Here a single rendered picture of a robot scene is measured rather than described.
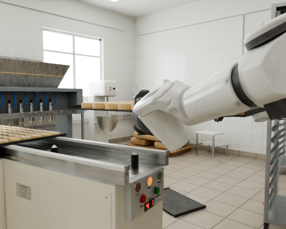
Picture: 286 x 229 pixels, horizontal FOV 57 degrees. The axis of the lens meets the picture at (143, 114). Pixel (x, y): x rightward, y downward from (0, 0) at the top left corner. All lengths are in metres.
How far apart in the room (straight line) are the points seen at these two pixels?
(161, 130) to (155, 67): 5.72
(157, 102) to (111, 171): 0.51
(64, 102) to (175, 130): 1.28
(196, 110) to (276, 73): 0.14
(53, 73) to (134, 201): 0.95
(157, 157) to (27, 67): 0.84
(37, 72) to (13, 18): 3.61
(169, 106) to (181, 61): 5.35
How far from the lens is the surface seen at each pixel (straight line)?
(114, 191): 0.94
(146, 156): 1.19
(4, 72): 1.49
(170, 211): 2.72
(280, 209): 2.71
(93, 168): 0.99
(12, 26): 5.12
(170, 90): 0.47
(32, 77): 1.58
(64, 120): 1.81
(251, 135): 5.12
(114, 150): 1.29
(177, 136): 0.53
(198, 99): 0.43
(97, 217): 1.03
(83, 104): 0.96
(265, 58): 0.37
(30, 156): 1.28
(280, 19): 0.38
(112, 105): 0.88
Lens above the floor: 1.15
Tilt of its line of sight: 5 degrees down
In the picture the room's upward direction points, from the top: straight up
